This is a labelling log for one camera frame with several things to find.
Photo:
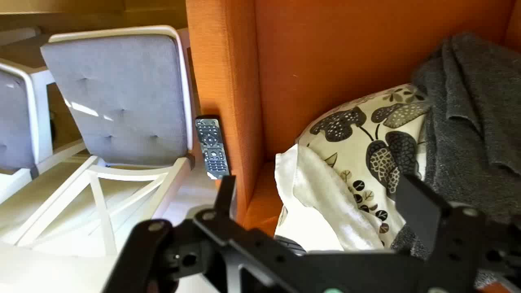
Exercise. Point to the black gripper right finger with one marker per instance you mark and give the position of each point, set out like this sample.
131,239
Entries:
421,209

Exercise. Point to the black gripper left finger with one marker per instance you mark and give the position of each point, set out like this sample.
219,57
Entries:
225,196

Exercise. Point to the white cloth towel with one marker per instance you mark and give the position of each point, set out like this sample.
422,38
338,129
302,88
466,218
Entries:
318,197

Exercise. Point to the grey remote control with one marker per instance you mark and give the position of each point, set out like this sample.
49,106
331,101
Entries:
212,147

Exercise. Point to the cream pillow with black floral print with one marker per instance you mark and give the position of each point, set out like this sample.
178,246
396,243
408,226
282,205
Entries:
375,135

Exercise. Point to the dark grey knit blanket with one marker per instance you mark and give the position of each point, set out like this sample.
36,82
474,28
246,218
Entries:
478,124

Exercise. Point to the white wooden chair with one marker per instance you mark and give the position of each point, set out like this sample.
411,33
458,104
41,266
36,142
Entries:
25,135
108,189

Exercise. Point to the orange fabric sofa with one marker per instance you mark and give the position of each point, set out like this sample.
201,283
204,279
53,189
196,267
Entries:
326,59

